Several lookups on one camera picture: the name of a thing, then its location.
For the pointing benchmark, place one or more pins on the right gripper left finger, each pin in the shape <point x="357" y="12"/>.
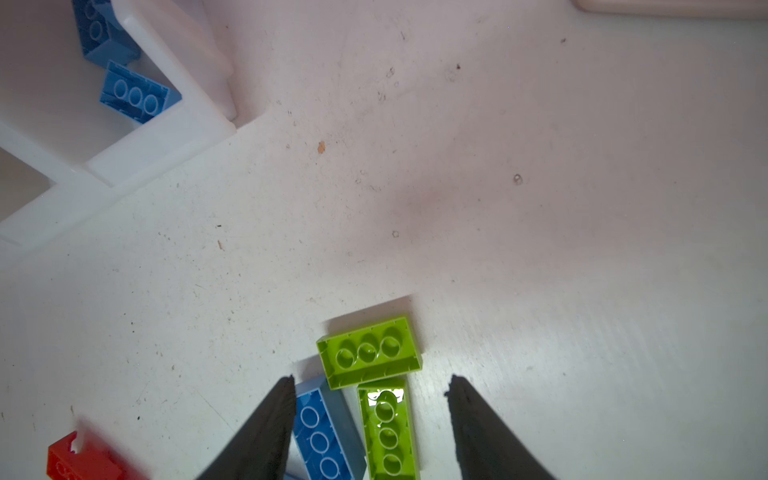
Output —
<point x="260" y="448"/>

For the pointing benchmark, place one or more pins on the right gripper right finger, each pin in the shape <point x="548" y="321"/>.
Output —
<point x="485" y="447"/>

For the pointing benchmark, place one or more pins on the green lego brick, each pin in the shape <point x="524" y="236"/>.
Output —
<point x="376" y="351"/>
<point x="387" y="429"/>

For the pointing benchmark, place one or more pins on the red lego brick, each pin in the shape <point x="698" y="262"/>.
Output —
<point x="86" y="457"/>

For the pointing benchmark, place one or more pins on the blue lego brick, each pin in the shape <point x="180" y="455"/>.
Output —
<point x="102" y="38"/>
<point x="135" y="96"/>
<point x="327" y="438"/>

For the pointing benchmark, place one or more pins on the white three-compartment bin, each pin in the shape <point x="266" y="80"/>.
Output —
<point x="53" y="121"/>

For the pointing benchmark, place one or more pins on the white pink calculator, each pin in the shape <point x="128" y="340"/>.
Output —
<point x="717" y="9"/>

